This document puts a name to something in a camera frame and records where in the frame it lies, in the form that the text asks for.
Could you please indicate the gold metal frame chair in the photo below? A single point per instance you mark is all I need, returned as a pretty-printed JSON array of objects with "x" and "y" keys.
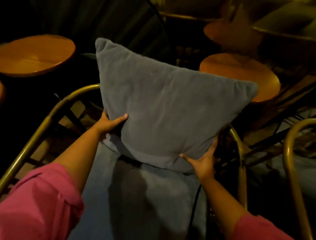
[
  {"x": 287, "y": 153},
  {"x": 242, "y": 178}
]

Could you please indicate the tan folded table sign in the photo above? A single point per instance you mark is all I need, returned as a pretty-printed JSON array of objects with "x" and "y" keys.
[{"x": 240, "y": 19}]

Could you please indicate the person's right forearm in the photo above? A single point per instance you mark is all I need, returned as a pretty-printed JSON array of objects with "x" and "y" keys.
[{"x": 219, "y": 205}]

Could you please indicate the grey curved metal rail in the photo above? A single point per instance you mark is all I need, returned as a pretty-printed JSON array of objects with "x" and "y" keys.
[{"x": 89, "y": 56}]

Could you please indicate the person's left forearm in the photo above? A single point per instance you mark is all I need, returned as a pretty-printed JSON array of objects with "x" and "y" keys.
[{"x": 79, "y": 158}]

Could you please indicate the person's right hand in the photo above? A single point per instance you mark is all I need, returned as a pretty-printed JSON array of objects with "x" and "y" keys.
[{"x": 205, "y": 168}]

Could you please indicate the person's left hand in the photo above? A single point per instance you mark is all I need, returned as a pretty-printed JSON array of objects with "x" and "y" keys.
[{"x": 106, "y": 124}]

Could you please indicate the dark striped upholstered sofa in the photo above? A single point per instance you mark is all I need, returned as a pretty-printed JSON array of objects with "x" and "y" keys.
[{"x": 111, "y": 22}]

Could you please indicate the grey pillow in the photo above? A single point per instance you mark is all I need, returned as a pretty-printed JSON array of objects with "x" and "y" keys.
[{"x": 172, "y": 111}]

